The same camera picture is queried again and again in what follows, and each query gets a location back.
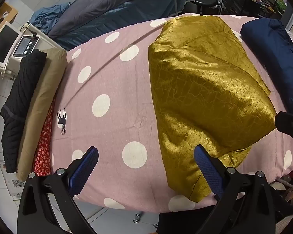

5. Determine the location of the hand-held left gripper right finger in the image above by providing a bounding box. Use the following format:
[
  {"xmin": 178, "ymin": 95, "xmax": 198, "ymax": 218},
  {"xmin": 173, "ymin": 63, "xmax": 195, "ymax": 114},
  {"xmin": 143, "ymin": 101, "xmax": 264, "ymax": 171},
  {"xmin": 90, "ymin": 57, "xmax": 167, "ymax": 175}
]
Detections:
[{"xmin": 194, "ymin": 145, "xmax": 277, "ymax": 234}]

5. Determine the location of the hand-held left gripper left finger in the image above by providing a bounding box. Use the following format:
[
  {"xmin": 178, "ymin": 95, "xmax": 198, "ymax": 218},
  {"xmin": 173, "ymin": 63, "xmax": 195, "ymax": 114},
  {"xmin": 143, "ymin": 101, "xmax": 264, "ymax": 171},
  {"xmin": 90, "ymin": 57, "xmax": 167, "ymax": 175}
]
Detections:
[{"xmin": 17, "ymin": 146, "xmax": 99, "ymax": 234}]

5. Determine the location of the gold satin jacket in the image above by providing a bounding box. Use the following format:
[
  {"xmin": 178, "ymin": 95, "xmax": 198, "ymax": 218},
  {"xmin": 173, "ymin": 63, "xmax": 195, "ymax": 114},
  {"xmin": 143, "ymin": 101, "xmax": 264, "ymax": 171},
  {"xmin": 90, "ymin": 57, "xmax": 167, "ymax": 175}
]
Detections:
[{"xmin": 148, "ymin": 15, "xmax": 278, "ymax": 203}]

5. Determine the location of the red floral cloth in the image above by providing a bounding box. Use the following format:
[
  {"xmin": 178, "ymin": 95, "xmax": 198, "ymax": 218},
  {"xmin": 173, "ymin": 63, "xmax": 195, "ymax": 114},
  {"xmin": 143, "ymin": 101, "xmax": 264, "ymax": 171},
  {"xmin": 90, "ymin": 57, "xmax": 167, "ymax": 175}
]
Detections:
[{"xmin": 32, "ymin": 97, "xmax": 56, "ymax": 177}]

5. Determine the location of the pink polka dot blanket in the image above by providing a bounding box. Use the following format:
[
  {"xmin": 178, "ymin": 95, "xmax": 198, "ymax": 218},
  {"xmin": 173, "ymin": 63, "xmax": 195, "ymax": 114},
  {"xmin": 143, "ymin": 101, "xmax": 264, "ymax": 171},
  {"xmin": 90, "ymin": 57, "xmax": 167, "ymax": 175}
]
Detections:
[{"xmin": 50, "ymin": 13, "xmax": 293, "ymax": 212}]

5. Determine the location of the printed paper sheet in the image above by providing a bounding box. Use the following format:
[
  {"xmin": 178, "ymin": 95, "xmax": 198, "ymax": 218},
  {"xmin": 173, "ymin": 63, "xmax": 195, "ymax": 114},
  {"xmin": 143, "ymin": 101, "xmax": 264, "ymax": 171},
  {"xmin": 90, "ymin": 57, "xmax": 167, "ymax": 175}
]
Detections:
[{"xmin": 0, "ymin": 161, "xmax": 27, "ymax": 200}]

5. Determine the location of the navy blue jacket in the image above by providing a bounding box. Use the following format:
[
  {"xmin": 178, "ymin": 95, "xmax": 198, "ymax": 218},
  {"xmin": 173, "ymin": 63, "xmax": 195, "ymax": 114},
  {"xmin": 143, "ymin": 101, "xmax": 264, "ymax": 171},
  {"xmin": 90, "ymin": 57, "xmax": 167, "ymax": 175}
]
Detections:
[{"xmin": 240, "ymin": 18, "xmax": 293, "ymax": 118}]

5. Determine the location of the beige folded cloth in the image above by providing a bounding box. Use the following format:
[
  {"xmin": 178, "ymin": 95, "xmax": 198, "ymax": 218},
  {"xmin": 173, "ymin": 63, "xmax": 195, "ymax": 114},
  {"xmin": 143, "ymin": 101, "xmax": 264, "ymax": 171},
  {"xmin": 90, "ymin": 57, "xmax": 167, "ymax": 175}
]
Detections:
[{"xmin": 16, "ymin": 47, "xmax": 68, "ymax": 181}]

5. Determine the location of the black knitted garment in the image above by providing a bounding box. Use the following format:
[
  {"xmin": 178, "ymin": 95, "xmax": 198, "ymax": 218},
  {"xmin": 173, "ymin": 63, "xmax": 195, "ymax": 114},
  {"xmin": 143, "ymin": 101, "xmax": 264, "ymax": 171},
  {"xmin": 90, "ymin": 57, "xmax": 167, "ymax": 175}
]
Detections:
[{"xmin": 0, "ymin": 49, "xmax": 48, "ymax": 173}]

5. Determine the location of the white machine with control panel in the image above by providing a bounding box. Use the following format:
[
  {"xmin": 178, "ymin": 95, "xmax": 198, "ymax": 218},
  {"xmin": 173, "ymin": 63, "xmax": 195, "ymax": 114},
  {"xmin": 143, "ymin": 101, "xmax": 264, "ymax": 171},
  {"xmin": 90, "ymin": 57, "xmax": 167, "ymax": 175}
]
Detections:
[{"xmin": 5, "ymin": 21, "xmax": 61, "ymax": 78}]

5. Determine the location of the white monitor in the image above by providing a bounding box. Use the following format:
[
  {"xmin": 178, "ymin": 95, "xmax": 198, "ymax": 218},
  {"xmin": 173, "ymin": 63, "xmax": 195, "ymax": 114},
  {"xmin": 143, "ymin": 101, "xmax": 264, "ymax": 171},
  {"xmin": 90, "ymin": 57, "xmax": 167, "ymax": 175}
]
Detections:
[{"xmin": 0, "ymin": 21, "xmax": 21, "ymax": 72}]

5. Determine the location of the crumpled blue cloth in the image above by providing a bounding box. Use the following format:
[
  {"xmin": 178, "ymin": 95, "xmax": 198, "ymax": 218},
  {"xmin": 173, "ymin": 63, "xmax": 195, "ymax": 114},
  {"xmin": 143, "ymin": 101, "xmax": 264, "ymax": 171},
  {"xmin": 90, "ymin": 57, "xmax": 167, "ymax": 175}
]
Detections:
[{"xmin": 29, "ymin": 2, "xmax": 71, "ymax": 35}]

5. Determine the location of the grey duvet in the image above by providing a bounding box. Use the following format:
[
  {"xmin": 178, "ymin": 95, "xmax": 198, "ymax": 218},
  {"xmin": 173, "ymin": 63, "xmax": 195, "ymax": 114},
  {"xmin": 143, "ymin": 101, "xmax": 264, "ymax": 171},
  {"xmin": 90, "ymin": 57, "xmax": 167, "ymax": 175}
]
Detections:
[{"xmin": 47, "ymin": 0, "xmax": 186, "ymax": 38}]

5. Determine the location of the dark teal quilted bedspread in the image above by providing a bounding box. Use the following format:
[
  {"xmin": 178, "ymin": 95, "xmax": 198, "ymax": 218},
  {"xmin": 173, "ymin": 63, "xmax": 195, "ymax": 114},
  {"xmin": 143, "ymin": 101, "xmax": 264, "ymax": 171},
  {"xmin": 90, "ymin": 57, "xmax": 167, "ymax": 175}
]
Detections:
[{"xmin": 51, "ymin": 0, "xmax": 194, "ymax": 51}]

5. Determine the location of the wooden shelf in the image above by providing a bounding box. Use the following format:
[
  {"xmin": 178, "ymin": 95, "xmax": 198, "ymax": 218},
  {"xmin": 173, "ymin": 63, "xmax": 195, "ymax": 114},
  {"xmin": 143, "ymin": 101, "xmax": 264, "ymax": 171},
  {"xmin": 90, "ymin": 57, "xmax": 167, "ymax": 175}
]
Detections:
[{"xmin": 0, "ymin": 2, "xmax": 19, "ymax": 39}]

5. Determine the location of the black wire rack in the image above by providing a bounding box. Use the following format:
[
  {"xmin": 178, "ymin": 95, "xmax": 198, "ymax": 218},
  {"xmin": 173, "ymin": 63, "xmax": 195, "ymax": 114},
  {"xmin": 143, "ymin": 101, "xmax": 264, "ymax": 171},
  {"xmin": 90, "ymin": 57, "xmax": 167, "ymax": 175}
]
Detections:
[{"xmin": 220, "ymin": 0, "xmax": 293, "ymax": 21}]

